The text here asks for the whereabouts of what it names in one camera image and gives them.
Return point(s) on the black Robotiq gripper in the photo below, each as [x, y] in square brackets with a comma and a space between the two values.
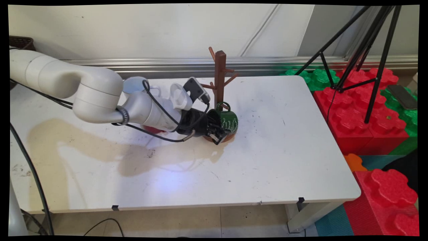
[192, 122]

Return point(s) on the green enamel mug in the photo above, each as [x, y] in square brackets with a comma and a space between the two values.
[229, 122]

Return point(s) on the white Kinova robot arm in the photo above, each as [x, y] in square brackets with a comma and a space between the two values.
[97, 93]

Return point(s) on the brown wooden mug tree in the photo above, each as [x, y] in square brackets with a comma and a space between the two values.
[220, 77]

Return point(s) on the red enamel mug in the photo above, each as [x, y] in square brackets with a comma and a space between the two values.
[155, 130]

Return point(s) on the white enamel mug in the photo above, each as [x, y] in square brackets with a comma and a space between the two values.
[133, 85]

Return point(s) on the green foam block with studs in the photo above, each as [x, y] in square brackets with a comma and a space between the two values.
[317, 78]

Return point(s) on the white table leg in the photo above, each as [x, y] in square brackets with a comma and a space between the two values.
[311, 214]

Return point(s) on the large red foam block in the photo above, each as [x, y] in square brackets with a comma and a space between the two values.
[354, 120]

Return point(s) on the orange foam piece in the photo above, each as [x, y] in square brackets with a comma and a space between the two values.
[354, 162]

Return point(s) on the black tripod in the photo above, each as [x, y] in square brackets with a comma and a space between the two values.
[378, 67]

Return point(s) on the red foam block with flower studs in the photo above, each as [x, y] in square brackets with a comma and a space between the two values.
[384, 204]

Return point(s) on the dark smartphone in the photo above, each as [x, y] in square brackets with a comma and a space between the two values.
[403, 97]

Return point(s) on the green foam block under phone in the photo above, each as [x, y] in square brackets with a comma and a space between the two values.
[409, 127]

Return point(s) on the brown wicker basket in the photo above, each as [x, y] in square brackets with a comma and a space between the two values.
[21, 43]

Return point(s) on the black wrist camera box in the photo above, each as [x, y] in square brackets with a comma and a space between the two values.
[195, 90]

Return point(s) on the aluminium wall rail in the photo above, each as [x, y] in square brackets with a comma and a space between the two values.
[267, 63]

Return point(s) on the white wall conduit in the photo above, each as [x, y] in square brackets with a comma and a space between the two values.
[260, 31]

